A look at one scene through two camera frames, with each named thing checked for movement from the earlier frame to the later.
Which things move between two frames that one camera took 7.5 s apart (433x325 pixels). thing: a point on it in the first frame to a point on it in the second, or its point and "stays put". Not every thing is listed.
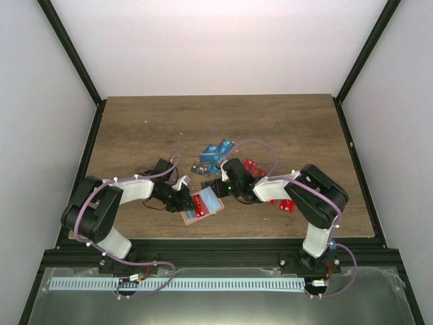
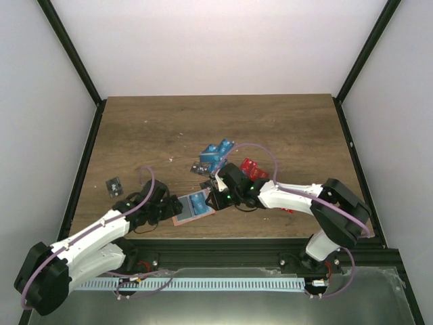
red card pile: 251,166 stays put
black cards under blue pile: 201,168 stays put
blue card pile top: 214,154 stays put
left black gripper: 181,205 to 172,208
